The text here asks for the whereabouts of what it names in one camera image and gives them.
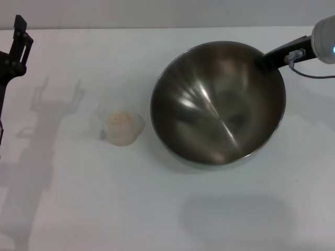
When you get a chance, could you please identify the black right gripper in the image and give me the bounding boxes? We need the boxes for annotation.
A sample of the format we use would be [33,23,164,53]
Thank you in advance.
[254,35,316,71]

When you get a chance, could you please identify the stainless steel mixing bowl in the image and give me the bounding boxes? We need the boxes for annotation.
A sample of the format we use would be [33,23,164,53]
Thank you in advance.
[150,40,287,170]

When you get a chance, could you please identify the right gripper cable with plug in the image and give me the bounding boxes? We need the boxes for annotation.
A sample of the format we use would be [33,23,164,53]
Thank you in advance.
[284,48,335,78]

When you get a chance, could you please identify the rice grains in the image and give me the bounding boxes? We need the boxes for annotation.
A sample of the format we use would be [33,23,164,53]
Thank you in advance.
[106,111,137,145]

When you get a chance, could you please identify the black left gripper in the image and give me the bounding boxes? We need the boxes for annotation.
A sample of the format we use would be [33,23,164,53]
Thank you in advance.
[0,15,34,121]

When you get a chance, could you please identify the clear plastic measuring cup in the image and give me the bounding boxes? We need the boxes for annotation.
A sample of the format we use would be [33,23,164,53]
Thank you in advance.
[91,100,146,146]

